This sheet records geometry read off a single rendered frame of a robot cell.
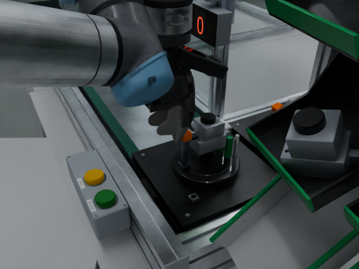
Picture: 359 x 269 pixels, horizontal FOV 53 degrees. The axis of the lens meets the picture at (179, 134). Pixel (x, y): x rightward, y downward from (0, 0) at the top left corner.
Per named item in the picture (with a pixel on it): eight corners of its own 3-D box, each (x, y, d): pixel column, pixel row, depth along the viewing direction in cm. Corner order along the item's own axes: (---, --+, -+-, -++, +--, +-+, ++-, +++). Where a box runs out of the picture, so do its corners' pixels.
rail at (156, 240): (166, 301, 62) (164, 263, 56) (53, 91, 127) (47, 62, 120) (193, 288, 64) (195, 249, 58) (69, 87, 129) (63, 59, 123)
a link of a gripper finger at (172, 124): (153, 148, 66) (151, 104, 60) (181, 139, 68) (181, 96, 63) (161, 157, 63) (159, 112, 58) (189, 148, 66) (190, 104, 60)
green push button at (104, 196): (99, 213, 67) (98, 206, 66) (93, 200, 70) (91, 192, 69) (119, 206, 68) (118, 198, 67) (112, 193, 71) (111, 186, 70)
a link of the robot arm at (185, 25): (177, -7, 57) (204, 5, 51) (177, 22, 59) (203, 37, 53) (133, -2, 54) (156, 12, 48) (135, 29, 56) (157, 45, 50)
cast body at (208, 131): (198, 156, 69) (200, 126, 65) (187, 144, 72) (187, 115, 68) (234, 144, 73) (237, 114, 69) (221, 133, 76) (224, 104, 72)
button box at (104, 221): (97, 240, 68) (93, 218, 65) (69, 176, 83) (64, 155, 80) (132, 227, 71) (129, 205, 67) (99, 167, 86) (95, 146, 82)
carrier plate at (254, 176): (182, 234, 63) (182, 226, 62) (131, 159, 80) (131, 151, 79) (287, 189, 72) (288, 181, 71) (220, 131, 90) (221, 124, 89)
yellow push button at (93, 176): (88, 190, 72) (87, 183, 71) (83, 179, 75) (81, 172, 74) (107, 184, 73) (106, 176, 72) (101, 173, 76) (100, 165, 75)
